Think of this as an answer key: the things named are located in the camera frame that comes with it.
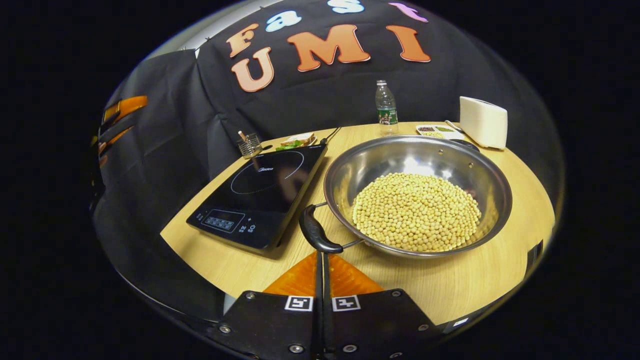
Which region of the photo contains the sandwich on plate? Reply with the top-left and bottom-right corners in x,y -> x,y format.
275,132 -> 317,151

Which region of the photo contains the wire mesh holder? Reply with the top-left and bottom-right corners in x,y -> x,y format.
236,131 -> 264,160

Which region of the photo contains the clear plastic water bottle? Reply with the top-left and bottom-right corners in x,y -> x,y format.
375,80 -> 399,137

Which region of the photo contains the white toaster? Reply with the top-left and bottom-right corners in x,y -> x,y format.
459,96 -> 509,150

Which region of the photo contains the pile of yellow soybeans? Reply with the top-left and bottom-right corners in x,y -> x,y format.
352,172 -> 482,252

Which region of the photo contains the steel pot with black handles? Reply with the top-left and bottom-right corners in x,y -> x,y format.
298,135 -> 514,260

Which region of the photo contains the black backdrop cloth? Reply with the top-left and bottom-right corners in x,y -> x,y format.
90,0 -> 566,313

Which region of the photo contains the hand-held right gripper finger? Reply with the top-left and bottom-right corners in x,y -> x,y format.
210,251 -> 323,360
322,252 -> 446,360

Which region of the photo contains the black induction cooktop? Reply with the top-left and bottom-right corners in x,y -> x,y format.
186,144 -> 328,251

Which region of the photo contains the white divided bean dish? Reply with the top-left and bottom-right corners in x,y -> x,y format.
416,124 -> 466,141

